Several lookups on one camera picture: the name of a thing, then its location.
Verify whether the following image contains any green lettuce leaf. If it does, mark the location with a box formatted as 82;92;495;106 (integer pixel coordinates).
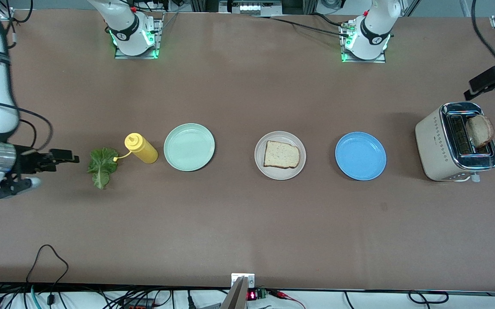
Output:
87;147;120;190

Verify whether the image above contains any yellow mustard squeeze bottle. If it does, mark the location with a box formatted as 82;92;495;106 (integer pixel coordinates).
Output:
113;133;159;164

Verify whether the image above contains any square bread slice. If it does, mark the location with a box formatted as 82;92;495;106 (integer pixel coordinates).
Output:
264;140;301;169

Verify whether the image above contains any mint green plate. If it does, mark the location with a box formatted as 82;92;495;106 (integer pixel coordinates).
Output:
164;123;216;172

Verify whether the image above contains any blue plate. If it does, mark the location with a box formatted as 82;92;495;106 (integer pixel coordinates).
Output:
335;132;387;181

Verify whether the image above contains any beige plate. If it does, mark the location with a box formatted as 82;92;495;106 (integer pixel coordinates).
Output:
254;131;307;181

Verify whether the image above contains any beige chrome toaster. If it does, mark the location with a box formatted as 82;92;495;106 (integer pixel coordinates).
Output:
415;102;495;184

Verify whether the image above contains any black box with lights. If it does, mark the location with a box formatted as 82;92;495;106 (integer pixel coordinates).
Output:
219;0;283;16

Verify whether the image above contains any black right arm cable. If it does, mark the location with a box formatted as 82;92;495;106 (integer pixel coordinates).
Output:
0;0;55;151

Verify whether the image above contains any black looped usb cable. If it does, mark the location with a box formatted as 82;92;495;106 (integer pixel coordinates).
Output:
26;245;69;306

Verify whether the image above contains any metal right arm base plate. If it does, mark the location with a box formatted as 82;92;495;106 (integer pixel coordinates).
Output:
114;17;162;60

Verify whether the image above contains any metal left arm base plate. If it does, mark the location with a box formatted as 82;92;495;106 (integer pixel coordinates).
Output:
341;24;387;64

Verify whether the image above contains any black cable on table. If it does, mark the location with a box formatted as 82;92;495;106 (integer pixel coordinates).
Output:
252;13;353;38

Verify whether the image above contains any black coiled cable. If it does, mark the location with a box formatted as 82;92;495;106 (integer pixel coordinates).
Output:
408;291;449;304

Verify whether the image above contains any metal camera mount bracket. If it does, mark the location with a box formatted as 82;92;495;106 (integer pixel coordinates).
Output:
221;273;256;309

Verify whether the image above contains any red clip wire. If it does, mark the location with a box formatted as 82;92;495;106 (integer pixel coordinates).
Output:
269;290;306;309

